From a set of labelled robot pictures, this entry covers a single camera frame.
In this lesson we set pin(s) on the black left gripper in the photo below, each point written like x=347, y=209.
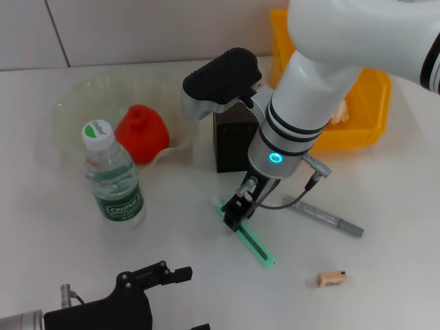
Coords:
x=110, y=309

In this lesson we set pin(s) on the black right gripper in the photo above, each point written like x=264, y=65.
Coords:
x=256, y=196

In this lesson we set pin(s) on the green utility knife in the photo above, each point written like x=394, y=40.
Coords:
x=258, y=249

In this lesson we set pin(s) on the silver glitter pen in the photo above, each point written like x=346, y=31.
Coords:
x=323, y=216

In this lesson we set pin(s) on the small wooden stamp block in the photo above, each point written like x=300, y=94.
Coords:
x=331, y=280

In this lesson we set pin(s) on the orange toy fruit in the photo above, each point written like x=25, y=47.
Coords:
x=144, y=137

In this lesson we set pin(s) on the clear water bottle green label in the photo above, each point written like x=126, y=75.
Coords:
x=117, y=185

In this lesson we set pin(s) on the white paper ball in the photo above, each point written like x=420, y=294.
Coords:
x=341, y=111

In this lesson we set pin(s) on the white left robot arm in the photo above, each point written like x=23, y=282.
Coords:
x=20, y=319

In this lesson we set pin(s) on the black mesh pen holder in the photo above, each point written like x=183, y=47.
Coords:
x=230, y=148

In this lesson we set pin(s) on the clear glass fruit plate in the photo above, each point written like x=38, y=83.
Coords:
x=96, y=89

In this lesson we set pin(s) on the yellow plastic bin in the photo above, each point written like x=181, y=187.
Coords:
x=357, y=134

